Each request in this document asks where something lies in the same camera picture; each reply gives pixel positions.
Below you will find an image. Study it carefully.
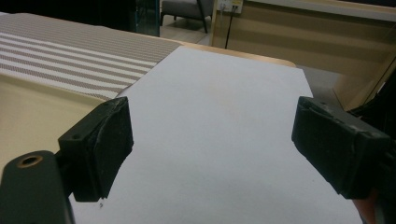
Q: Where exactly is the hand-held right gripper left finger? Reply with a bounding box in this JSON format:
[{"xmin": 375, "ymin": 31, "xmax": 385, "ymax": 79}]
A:
[{"xmin": 57, "ymin": 95, "xmax": 135, "ymax": 203}]

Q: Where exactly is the black wall cable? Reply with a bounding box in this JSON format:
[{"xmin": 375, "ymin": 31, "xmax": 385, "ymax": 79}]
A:
[{"xmin": 224, "ymin": 5, "xmax": 235, "ymax": 49}]

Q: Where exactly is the white wall socket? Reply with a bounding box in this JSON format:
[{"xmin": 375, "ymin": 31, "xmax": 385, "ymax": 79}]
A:
[{"xmin": 217, "ymin": 0, "xmax": 245, "ymax": 14}]

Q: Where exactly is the black curtain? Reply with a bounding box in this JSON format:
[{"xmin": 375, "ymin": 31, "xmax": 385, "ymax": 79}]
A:
[{"xmin": 347, "ymin": 69, "xmax": 396, "ymax": 134}]

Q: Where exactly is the light wooden counter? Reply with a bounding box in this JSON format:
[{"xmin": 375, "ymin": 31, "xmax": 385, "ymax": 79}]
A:
[{"xmin": 209, "ymin": 0, "xmax": 396, "ymax": 112}]

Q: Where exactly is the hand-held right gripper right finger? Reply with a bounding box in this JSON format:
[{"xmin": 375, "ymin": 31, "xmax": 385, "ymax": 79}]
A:
[{"xmin": 290, "ymin": 95, "xmax": 392, "ymax": 201}]

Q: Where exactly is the grey chair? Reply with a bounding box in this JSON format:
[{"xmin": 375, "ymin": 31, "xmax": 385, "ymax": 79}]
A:
[{"xmin": 160, "ymin": 0, "xmax": 217, "ymax": 35}]

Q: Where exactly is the dark cabinet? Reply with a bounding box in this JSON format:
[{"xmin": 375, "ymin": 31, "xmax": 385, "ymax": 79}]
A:
[{"xmin": 134, "ymin": 0, "xmax": 162, "ymax": 37}]

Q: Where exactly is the wooden table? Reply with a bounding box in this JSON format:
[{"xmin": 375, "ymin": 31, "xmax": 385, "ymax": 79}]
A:
[{"xmin": 136, "ymin": 32, "xmax": 297, "ymax": 68}]

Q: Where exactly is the beige plastic tray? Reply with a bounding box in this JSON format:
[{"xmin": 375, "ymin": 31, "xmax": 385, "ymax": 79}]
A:
[{"xmin": 0, "ymin": 72, "xmax": 110, "ymax": 176}]

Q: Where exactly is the striped woven placemat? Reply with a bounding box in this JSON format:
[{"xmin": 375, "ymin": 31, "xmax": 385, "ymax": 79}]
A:
[{"xmin": 0, "ymin": 12, "xmax": 183, "ymax": 102}]

